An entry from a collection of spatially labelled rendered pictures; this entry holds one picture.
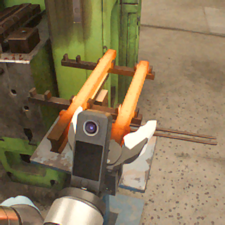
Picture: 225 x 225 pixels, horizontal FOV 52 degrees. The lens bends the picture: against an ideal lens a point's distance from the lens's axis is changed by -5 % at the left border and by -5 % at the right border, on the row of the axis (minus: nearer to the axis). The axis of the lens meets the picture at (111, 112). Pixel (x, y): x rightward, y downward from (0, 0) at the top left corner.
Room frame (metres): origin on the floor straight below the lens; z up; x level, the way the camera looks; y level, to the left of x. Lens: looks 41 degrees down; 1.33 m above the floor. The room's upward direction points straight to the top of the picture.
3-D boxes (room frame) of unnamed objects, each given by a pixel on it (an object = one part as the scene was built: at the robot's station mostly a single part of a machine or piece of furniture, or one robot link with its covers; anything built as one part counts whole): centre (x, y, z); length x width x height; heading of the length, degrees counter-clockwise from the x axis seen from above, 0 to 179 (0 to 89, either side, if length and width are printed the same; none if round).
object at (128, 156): (0.26, -0.02, 1.03); 0.09 x 0.05 x 0.02; 128
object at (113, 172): (0.22, 0.03, 1.01); 0.12 x 0.08 x 0.09; 164
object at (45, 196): (0.82, 0.55, 0.01); 0.58 x 0.39 x 0.01; 81
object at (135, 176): (0.58, 0.05, 0.69); 0.40 x 0.30 x 0.02; 73
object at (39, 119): (1.08, 0.45, 0.69); 0.56 x 0.38 x 0.45; 171
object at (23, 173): (1.08, 0.45, 0.23); 0.55 x 0.37 x 0.47; 171
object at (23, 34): (0.90, 0.35, 0.95); 0.12 x 0.08 x 0.06; 171
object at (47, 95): (0.62, 0.16, 0.96); 0.23 x 0.06 x 0.02; 163
